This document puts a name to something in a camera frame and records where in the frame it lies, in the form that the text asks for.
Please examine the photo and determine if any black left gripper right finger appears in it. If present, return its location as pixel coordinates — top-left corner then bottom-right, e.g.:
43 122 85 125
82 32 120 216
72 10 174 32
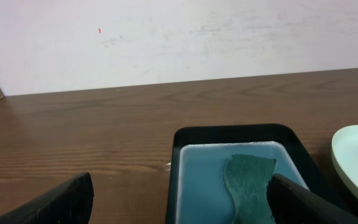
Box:
267 174 358 224

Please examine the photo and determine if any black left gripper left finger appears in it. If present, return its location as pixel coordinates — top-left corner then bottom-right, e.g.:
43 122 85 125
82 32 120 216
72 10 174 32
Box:
0 172 94 224

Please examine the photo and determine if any green scouring sponge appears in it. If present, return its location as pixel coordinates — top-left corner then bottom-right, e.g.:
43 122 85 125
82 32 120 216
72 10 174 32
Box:
223 154 277 224

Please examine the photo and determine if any black rectangular water tray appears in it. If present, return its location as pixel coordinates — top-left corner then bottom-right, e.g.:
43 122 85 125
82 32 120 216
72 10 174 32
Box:
165 124 344 223

